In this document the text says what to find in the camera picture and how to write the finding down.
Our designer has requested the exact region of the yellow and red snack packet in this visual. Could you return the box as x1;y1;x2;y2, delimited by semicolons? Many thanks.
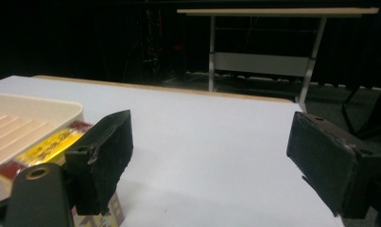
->
0;120;94;182

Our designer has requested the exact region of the white-framed table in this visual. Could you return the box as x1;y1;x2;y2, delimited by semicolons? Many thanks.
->
176;7;380;112

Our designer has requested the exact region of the printed snack packet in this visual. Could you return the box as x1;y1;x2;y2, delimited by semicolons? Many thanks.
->
70;191;126;227

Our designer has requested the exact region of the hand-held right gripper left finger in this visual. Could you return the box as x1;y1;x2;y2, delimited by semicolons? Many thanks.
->
63;109;134;217

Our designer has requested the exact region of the cream ridged plastic tray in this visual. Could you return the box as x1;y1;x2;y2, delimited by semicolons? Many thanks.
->
0;91;85;206

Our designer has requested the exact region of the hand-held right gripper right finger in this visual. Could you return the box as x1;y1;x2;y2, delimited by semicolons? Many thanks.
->
286;111;381;219

